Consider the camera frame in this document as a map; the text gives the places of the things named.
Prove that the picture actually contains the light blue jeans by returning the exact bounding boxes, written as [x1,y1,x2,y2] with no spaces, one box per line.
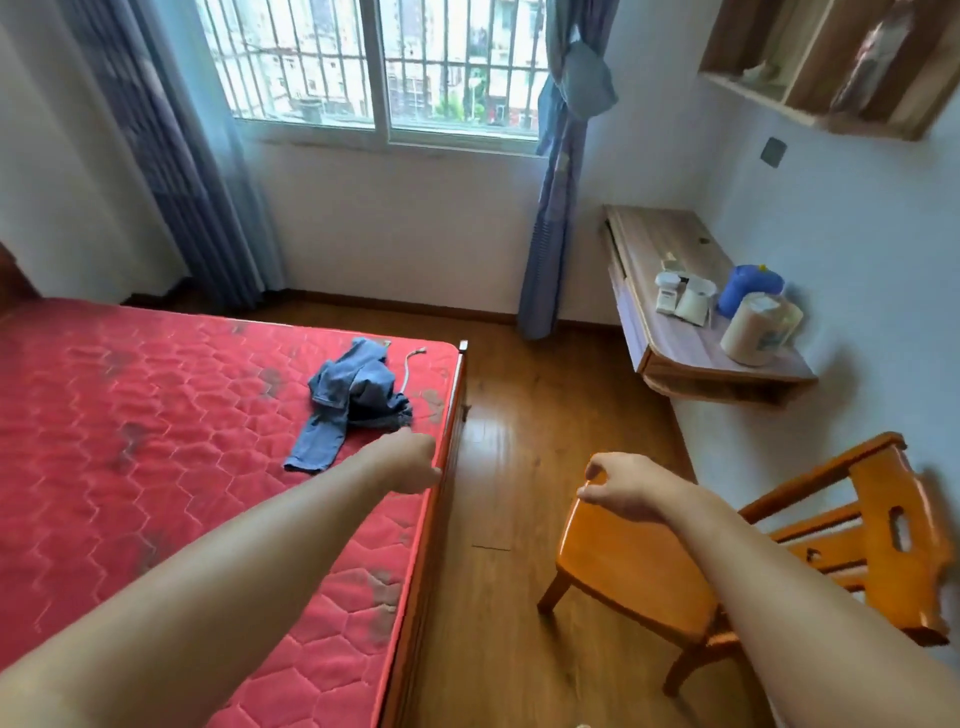
[283,337,429,475]

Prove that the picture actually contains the person's right forearm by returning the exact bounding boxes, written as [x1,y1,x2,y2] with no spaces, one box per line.
[659,483,960,728]

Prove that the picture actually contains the clear plastic bottle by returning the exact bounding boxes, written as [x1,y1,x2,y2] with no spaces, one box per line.
[830,0,920,115]

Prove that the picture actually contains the person's right hand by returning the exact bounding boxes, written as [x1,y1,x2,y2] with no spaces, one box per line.
[575,452,688,525]

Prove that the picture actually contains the orange wooden chair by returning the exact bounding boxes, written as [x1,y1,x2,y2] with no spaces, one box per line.
[536,431,958,699]

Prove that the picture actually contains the wooden wall shelf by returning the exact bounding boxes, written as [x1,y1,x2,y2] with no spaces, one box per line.
[697,0,960,143]

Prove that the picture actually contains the person's left hand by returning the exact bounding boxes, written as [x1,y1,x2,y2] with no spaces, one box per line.
[359,427,445,497]

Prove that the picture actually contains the papers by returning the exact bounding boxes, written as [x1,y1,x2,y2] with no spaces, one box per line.
[674,288,712,328]

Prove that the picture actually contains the blue container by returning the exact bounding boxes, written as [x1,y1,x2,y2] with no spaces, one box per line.
[716,263,787,320]

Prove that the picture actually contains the wooden wall-mounted desk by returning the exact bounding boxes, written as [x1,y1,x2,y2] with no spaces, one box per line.
[602,204,820,411]

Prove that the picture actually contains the red quilted mattress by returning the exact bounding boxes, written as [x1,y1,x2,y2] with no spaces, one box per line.
[0,298,460,728]

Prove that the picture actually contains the white cylindrical jar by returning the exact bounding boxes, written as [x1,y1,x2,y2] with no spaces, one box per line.
[719,292,805,369]

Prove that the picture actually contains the person's left forearm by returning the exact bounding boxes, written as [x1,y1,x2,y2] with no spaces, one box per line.
[0,457,384,728]

